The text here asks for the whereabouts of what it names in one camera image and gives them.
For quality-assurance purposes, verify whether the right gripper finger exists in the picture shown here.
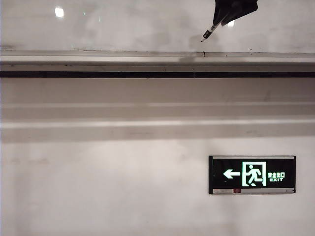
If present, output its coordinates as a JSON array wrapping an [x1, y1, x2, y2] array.
[[212, 0, 227, 26], [220, 0, 259, 27]]

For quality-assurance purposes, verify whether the white black whiteboard marker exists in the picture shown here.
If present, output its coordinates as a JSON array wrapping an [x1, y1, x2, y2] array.
[[200, 23, 219, 43]]

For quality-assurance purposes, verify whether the aluminium whiteboard tray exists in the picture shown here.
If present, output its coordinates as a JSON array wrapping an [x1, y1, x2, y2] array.
[[0, 49, 315, 73]]

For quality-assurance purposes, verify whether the white glossy whiteboard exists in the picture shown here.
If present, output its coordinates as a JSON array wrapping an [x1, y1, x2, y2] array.
[[0, 0, 315, 54]]

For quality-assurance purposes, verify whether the black green exit sign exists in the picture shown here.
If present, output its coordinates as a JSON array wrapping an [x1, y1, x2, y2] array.
[[208, 155, 297, 195]]

